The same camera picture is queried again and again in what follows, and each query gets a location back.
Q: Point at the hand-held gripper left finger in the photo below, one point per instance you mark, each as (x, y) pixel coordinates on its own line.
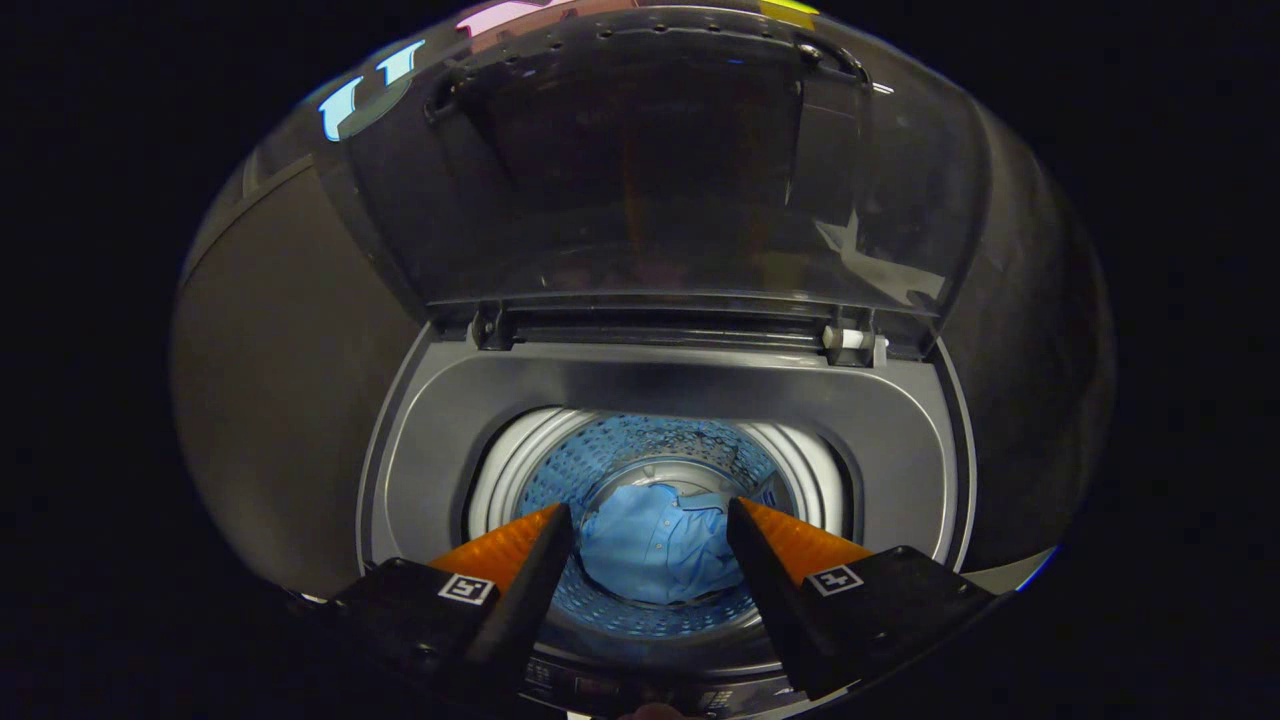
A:
(520, 610)

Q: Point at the transparent washing machine lid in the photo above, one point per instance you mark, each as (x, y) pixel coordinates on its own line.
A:
(650, 180)

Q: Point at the light blue polo shirt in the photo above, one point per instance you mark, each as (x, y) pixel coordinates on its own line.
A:
(650, 545)

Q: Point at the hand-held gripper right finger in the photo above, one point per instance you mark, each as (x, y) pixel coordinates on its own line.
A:
(775, 600)

